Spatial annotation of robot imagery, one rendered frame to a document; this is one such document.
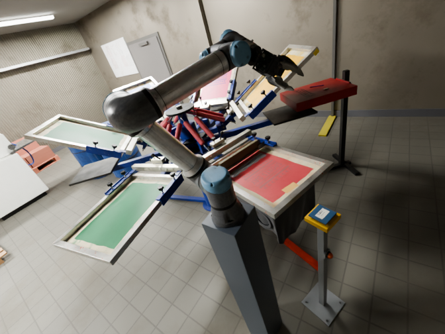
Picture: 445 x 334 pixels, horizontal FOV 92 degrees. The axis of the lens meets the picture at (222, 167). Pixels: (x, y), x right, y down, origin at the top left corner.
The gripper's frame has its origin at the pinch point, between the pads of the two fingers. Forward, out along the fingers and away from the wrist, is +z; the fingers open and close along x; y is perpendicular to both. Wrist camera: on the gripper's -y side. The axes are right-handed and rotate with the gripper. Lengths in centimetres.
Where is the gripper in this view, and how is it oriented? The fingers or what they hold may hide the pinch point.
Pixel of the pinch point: (296, 81)
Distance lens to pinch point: 82.6
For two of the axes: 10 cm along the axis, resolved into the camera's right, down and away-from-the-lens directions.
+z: 6.4, 6.5, -4.2
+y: -6.3, 1.2, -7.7
